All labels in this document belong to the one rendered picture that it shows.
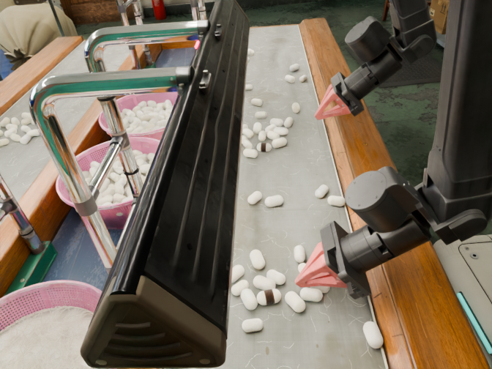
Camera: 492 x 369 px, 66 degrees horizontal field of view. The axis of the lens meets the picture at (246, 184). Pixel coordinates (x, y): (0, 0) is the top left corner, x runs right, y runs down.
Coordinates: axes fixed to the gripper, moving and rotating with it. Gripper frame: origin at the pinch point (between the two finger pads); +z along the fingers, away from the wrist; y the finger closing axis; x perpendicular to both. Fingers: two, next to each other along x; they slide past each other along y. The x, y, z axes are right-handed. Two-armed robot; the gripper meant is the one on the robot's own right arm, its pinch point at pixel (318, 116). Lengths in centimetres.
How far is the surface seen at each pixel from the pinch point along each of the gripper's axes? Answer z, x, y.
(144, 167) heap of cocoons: 35.9, -21.7, 7.6
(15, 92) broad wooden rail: 76, -59, -36
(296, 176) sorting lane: 9.4, 1.9, 12.7
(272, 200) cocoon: 12.2, -3.1, 22.7
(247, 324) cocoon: 15, -6, 49
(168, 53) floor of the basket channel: 53, -26, -89
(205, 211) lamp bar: -6, -30, 60
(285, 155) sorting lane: 11.1, 0.5, 4.6
